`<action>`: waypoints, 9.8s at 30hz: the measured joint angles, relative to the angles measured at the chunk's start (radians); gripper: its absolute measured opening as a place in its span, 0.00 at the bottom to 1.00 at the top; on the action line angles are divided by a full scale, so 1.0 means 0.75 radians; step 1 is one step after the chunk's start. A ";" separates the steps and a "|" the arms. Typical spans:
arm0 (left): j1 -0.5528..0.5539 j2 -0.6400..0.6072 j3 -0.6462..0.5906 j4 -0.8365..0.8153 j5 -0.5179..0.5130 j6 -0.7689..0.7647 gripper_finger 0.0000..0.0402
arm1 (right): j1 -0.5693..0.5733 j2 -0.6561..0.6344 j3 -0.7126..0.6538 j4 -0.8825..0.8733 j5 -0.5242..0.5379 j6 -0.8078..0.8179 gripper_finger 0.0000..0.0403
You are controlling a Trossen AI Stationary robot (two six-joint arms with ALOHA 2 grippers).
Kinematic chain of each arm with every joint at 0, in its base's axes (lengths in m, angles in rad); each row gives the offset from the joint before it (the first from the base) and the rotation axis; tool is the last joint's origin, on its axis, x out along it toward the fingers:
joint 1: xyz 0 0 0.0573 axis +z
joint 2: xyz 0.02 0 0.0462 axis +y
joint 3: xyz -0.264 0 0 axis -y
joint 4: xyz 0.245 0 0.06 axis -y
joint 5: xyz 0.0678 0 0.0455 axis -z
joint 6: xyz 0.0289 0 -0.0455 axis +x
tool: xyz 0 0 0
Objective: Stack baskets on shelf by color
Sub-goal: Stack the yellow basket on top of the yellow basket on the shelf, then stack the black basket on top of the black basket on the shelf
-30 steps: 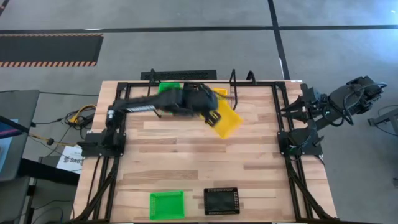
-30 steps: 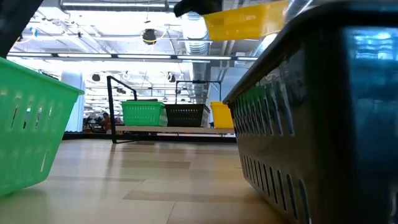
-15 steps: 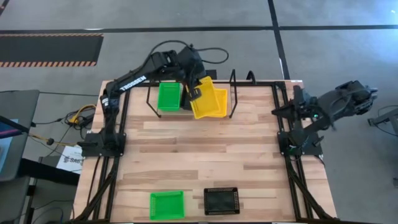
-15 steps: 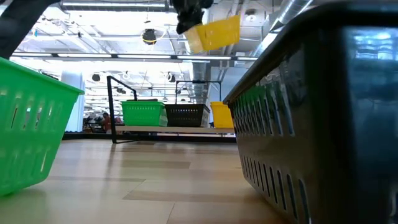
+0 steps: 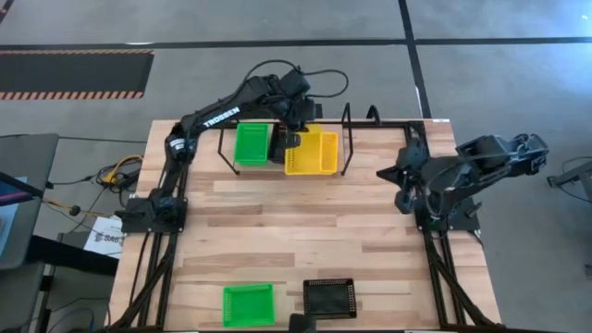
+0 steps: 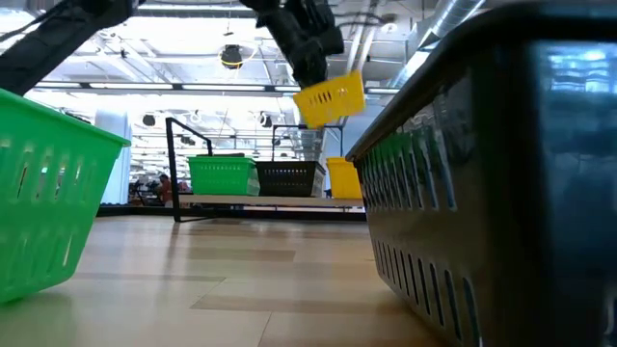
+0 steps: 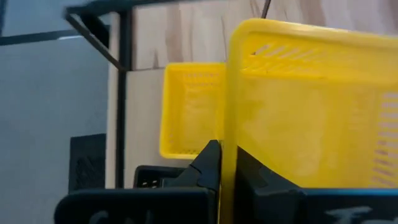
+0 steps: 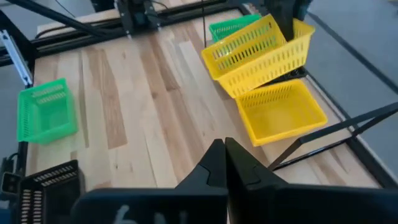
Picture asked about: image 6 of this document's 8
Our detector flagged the black ceiling device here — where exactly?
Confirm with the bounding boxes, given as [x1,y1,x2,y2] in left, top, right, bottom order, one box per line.
[220,43,244,70]

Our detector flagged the long ceiling light bar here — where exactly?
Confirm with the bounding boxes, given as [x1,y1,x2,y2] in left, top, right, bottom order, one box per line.
[28,80,406,96]

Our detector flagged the yellow plastic basket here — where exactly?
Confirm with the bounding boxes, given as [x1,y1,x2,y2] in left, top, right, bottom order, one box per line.
[292,69,366,130]
[326,156,363,200]

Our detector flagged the white building column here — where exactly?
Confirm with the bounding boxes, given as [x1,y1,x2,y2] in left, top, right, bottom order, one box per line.
[94,108,132,204]

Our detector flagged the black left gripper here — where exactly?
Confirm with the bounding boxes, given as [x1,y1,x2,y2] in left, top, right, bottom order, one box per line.
[239,0,346,90]

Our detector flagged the black framed wooden shelf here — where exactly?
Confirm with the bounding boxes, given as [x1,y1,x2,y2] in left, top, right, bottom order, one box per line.
[165,117,367,225]

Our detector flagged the black plastic basket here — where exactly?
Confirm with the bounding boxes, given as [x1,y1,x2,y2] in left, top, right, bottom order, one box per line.
[254,160,328,199]
[345,0,617,347]

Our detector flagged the person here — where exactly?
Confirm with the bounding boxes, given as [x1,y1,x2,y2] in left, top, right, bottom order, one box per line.
[157,173,174,208]

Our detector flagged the black aluminium table frame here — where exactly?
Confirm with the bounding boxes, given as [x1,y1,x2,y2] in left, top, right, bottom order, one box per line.
[95,204,368,223]

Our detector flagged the green plastic basket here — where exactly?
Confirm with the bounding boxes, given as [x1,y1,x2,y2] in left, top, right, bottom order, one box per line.
[0,88,132,305]
[186,155,262,197]

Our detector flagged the silver ventilation duct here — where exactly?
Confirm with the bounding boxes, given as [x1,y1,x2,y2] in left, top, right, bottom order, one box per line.
[388,0,486,91]

